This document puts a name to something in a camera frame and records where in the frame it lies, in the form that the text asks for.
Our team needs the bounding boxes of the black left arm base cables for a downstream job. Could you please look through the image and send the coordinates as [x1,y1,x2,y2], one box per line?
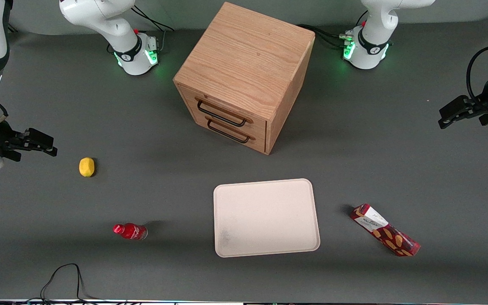
[297,10,368,48]

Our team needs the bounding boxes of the yellow lemon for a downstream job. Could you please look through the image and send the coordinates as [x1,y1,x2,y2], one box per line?
[78,157,96,178]

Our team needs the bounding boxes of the red cookie box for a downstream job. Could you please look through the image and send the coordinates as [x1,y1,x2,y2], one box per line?
[349,203,421,258]

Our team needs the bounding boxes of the beige plastic tray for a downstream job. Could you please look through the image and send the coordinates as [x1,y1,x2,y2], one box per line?
[213,178,321,258]

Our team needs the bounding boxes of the red cola bottle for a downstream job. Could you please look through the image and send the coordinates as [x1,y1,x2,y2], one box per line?
[113,223,148,241]

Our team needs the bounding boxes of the wooden two-drawer cabinet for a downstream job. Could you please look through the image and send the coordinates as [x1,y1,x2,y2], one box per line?
[173,2,316,155]

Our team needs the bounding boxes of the black arm base cables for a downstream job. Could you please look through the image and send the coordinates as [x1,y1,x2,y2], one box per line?
[297,10,368,48]
[131,5,175,52]

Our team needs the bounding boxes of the black right arm base cables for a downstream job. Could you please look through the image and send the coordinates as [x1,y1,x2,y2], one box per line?
[131,5,175,52]

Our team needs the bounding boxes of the black metal drawer handle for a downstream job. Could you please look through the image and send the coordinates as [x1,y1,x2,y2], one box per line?
[206,118,251,144]
[196,99,248,128]

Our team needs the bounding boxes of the thin black loop cable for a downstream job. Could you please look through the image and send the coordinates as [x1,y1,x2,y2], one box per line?
[26,263,100,304]

